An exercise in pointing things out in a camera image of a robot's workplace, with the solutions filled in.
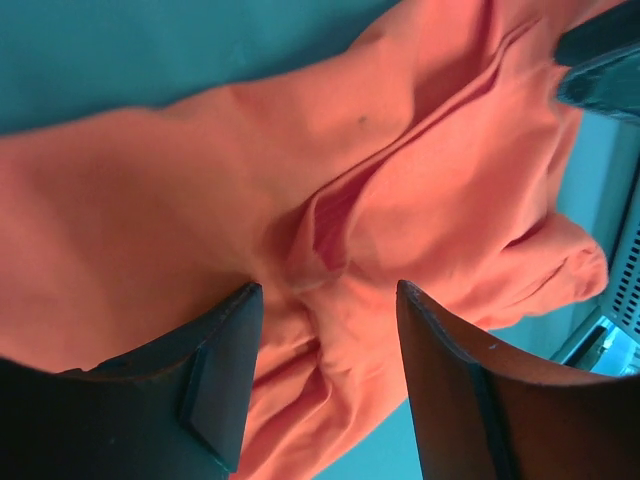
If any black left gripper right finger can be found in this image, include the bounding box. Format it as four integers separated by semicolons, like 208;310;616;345
396;281;639;479

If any orange t shirt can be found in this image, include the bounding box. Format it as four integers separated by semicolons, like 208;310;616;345
1;1;609;479

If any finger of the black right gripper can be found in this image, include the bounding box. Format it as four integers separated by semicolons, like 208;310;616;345
555;1;639;118

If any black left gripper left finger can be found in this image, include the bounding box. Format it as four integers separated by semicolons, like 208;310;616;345
1;283;263;479

